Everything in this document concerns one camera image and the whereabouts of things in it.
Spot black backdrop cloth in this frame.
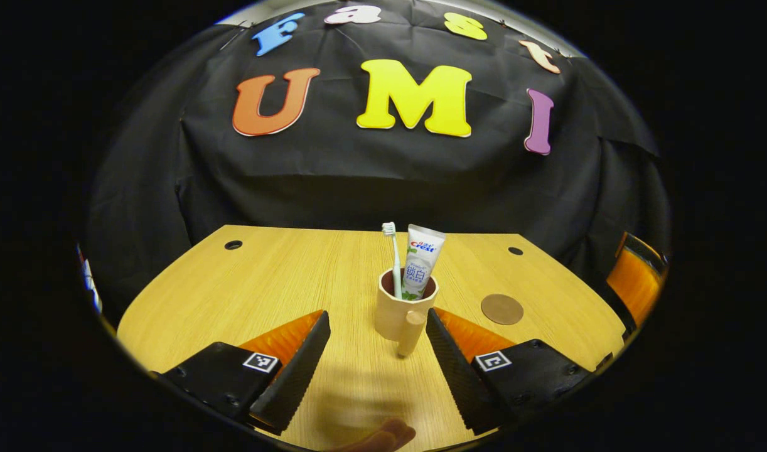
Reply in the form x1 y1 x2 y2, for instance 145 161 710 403
85 0 673 315

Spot white toothbrush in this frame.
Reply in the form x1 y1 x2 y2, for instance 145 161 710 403
382 222 404 300

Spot wooden desktop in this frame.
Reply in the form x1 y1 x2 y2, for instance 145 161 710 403
115 225 629 452

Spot beige cup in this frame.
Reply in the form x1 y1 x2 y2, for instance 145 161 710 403
375 268 439 359

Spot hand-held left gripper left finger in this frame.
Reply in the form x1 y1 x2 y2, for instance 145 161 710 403
151 310 332 436

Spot round brown coaster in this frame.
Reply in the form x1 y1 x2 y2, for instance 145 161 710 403
481 294 525 326

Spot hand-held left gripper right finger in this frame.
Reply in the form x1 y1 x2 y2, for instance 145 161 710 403
426 307 593 436

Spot white toothpaste tube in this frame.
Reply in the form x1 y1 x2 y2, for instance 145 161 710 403
401 224 447 301

